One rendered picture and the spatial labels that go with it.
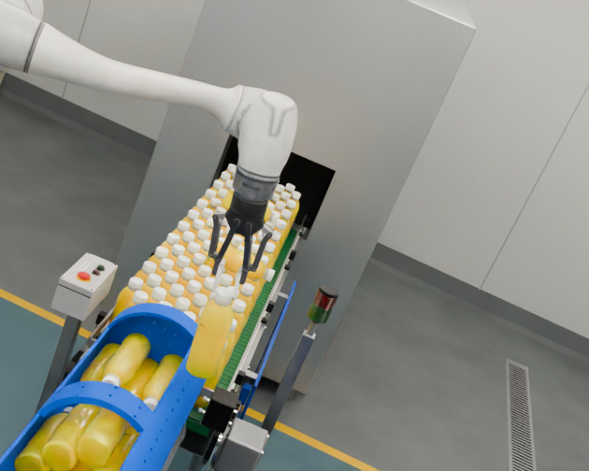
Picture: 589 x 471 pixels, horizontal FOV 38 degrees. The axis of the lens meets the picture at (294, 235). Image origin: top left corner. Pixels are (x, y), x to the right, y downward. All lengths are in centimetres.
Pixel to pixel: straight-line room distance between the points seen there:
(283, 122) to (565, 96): 450
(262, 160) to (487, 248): 470
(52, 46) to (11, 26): 8
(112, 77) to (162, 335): 79
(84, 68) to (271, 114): 36
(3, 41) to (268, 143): 52
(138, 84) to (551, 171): 471
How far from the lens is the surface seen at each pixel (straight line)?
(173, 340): 221
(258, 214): 174
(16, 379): 386
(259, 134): 167
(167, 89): 174
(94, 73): 166
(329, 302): 251
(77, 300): 242
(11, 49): 164
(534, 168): 614
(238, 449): 247
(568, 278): 639
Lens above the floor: 229
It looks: 22 degrees down
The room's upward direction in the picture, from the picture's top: 23 degrees clockwise
